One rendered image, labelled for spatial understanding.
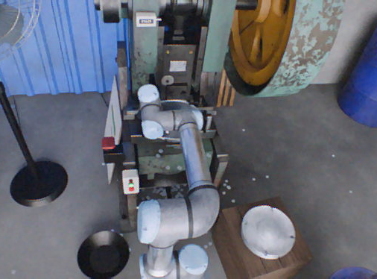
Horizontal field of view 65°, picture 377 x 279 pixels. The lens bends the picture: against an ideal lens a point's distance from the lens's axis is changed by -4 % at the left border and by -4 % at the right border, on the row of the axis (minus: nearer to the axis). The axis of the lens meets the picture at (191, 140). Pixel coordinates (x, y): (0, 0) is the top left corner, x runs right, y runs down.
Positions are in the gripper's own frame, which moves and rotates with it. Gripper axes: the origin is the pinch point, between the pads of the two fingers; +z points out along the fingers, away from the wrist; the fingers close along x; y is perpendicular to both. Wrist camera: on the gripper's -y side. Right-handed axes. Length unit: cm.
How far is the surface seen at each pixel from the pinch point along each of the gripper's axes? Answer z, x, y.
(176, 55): -25.3, 26.6, -4.0
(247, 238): 38, -13, 58
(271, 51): -28, 46, 32
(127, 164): 11.4, -17.3, -8.6
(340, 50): 113, 217, 57
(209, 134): 19.6, 20.8, 15.5
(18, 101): 83, -5, -165
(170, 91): -10.4, 17.5, -3.3
